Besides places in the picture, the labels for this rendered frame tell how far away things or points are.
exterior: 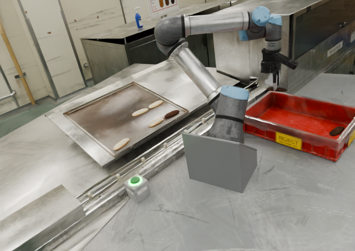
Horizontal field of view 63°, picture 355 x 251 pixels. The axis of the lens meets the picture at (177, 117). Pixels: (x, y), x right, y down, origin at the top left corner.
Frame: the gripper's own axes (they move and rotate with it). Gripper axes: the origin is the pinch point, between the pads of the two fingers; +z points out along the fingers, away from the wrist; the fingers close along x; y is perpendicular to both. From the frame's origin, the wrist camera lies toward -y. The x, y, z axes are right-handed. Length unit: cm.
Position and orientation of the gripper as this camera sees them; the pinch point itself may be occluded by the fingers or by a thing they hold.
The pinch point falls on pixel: (277, 86)
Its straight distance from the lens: 157.7
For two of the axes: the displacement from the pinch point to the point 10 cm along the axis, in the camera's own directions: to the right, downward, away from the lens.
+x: -5.1, 4.8, -7.2
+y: -8.5, -1.3, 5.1
